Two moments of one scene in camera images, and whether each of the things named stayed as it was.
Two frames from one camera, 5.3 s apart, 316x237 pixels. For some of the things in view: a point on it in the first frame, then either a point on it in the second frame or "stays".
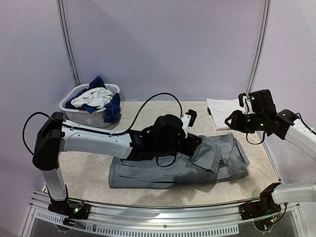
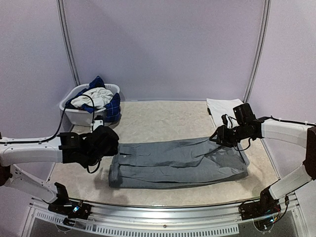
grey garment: x=214 y=158 stays
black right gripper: x=237 y=119 to x=220 y=136
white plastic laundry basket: x=95 y=119 stays
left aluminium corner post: x=60 y=6 stays
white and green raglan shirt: x=220 y=109 stays
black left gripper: x=193 y=141 to x=112 y=151
